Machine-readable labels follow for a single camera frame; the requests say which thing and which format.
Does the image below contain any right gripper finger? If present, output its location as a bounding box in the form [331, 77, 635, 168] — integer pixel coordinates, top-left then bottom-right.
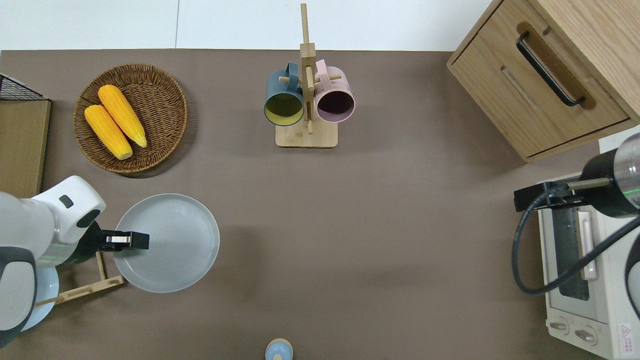
[514, 183, 547, 212]
[545, 181, 570, 207]

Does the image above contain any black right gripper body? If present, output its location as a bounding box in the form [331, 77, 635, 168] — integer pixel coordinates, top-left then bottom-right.
[565, 149, 624, 219]

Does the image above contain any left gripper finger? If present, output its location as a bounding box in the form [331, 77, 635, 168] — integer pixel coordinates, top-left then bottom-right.
[104, 231, 150, 251]

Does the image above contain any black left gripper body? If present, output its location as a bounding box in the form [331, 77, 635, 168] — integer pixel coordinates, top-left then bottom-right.
[67, 223, 108, 266]

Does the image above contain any gray round plate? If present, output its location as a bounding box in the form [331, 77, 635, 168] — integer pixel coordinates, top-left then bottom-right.
[114, 193, 221, 294]

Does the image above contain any wooden plate rack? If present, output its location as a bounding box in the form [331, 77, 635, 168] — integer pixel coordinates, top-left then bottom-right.
[35, 250, 126, 307]

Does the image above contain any light blue plate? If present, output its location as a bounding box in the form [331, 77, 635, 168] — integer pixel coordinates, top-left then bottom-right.
[20, 265, 60, 332]

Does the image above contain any wooden drawer cabinet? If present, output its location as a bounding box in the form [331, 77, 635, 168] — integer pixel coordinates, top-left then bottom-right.
[446, 0, 640, 163]

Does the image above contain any white toaster oven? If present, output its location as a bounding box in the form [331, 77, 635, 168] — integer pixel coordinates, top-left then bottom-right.
[537, 172, 640, 360]

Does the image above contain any yellow corn cob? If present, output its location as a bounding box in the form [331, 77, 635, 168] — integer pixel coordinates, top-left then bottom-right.
[98, 84, 148, 148]
[84, 104, 133, 161]

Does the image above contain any wooden shelf board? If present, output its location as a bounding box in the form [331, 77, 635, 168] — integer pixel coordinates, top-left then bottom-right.
[0, 100, 51, 199]

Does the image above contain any round wicker basket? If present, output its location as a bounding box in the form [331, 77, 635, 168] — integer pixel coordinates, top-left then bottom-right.
[73, 63, 188, 174]

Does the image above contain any brown table mat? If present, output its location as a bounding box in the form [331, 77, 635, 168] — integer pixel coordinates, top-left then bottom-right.
[0, 48, 640, 360]

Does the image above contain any blue call bell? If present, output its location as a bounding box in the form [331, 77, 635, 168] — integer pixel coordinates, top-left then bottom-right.
[265, 338, 294, 360]

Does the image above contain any wooden mug tree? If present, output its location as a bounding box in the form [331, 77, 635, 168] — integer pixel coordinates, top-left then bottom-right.
[275, 3, 343, 148]

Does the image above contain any dark teal mug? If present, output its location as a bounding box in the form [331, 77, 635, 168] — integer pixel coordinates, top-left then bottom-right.
[264, 62, 305, 127]

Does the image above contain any pink mug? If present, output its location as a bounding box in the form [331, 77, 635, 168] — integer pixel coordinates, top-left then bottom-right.
[314, 59, 356, 124]

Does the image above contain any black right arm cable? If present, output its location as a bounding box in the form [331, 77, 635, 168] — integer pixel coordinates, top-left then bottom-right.
[511, 177, 640, 296]

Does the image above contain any black cabinet handle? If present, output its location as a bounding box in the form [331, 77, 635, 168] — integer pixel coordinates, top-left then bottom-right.
[516, 31, 586, 107]

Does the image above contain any wire basket with wooden lid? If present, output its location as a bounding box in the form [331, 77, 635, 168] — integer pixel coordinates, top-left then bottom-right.
[0, 74, 47, 102]

